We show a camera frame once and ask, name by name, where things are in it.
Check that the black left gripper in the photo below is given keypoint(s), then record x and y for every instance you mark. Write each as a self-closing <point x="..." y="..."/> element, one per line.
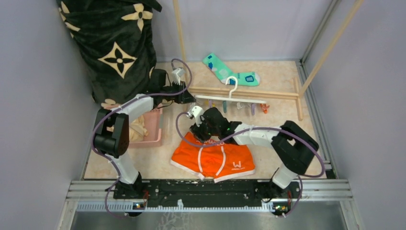
<point x="185" y="98"/>

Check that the orange underwear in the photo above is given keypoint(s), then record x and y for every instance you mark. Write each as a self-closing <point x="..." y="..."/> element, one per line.
<point x="221" y="162"/>

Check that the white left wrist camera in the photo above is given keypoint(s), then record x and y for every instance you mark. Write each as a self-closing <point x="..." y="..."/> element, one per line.
<point x="176" y="75"/>

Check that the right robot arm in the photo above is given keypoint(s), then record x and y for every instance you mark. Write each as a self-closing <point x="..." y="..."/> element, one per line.
<point x="295" y="148"/>

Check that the white multi-clip hanger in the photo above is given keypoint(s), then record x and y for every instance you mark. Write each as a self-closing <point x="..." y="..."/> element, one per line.
<point x="230" y="98"/>

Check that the green blue patterned sock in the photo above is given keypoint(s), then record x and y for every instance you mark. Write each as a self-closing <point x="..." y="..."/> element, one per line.
<point x="222" y="72"/>

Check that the beige cloth in basket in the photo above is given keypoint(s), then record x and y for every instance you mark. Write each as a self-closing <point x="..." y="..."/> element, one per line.
<point x="137" y="130"/>

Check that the pink plastic basket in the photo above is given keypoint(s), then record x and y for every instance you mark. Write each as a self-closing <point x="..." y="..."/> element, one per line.
<point x="153" y="123"/>

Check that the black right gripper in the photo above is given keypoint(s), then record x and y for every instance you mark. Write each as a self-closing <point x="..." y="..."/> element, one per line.
<point x="198" y="132"/>

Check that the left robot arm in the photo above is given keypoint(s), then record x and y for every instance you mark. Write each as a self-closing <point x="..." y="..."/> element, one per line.
<point x="111" y="137"/>

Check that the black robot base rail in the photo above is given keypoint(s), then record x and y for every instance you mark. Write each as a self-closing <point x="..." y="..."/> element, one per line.
<point x="206" y="194"/>

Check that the black floral blanket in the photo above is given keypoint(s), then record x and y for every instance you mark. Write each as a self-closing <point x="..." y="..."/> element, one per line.
<point x="115" y="39"/>

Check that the teal clothes peg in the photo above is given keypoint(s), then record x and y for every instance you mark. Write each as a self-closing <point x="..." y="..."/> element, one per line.
<point x="224" y="106"/>

